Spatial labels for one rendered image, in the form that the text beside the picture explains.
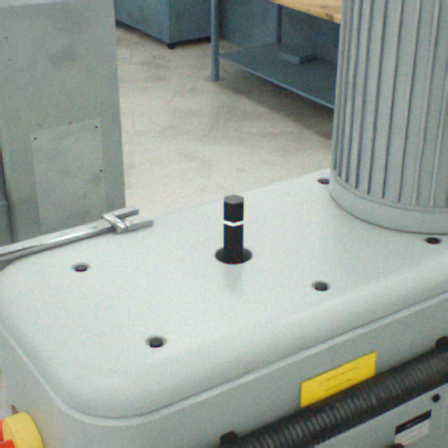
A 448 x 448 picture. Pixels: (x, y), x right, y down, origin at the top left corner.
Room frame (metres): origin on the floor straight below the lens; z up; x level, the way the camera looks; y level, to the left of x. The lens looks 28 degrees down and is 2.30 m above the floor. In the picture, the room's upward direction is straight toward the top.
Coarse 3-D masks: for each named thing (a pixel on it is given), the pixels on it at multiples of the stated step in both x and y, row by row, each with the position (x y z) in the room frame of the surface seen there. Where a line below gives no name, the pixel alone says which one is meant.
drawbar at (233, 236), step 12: (228, 204) 0.72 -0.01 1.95; (240, 204) 0.72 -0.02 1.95; (228, 216) 0.72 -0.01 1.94; (240, 216) 0.72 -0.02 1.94; (228, 228) 0.72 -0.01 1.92; (240, 228) 0.72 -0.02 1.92; (228, 240) 0.72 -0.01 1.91; (240, 240) 0.72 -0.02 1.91; (228, 252) 0.72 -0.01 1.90; (240, 252) 0.72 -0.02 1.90
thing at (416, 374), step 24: (408, 360) 0.67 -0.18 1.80; (432, 360) 0.67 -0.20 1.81; (360, 384) 0.63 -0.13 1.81; (384, 384) 0.63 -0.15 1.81; (408, 384) 0.64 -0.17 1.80; (432, 384) 0.65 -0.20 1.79; (312, 408) 0.60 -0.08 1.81; (336, 408) 0.60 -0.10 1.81; (360, 408) 0.61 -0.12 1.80; (384, 408) 0.62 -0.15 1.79; (264, 432) 0.57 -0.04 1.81; (288, 432) 0.57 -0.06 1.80; (312, 432) 0.58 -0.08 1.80; (336, 432) 0.59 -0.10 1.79
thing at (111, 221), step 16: (128, 208) 0.81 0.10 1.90; (96, 224) 0.78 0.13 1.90; (112, 224) 0.78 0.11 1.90; (128, 224) 0.78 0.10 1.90; (144, 224) 0.78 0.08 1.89; (32, 240) 0.74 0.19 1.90; (48, 240) 0.74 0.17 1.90; (64, 240) 0.75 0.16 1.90; (0, 256) 0.71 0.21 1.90; (16, 256) 0.72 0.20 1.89
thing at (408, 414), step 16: (416, 400) 0.71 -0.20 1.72; (432, 400) 0.72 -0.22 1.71; (384, 416) 0.69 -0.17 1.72; (400, 416) 0.70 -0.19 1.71; (416, 416) 0.71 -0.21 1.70; (432, 416) 0.73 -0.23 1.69; (352, 432) 0.66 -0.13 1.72; (368, 432) 0.67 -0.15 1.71; (384, 432) 0.69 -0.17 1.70; (400, 432) 0.70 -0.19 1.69; (416, 432) 0.71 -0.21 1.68; (432, 432) 0.73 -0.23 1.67
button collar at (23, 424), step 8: (16, 416) 0.61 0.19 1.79; (24, 416) 0.61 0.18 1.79; (8, 424) 0.60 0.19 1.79; (16, 424) 0.60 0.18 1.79; (24, 424) 0.60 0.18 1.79; (32, 424) 0.60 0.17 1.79; (8, 432) 0.60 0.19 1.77; (16, 432) 0.59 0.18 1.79; (24, 432) 0.59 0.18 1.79; (32, 432) 0.59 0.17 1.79; (16, 440) 0.59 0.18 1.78; (24, 440) 0.58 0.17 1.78; (32, 440) 0.58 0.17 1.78; (40, 440) 0.59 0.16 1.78
